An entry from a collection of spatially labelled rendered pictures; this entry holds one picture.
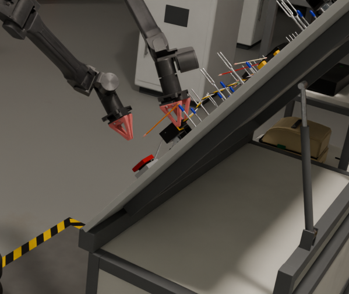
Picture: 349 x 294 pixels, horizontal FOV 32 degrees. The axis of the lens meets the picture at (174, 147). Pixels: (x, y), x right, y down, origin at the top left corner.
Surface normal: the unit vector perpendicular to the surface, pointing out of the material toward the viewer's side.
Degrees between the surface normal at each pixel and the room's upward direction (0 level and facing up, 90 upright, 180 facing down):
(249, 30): 90
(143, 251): 0
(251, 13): 90
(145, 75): 90
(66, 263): 0
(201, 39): 90
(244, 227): 0
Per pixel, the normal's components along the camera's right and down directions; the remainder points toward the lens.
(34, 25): 0.88, 0.23
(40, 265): 0.13, -0.91
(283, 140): -0.45, 0.31
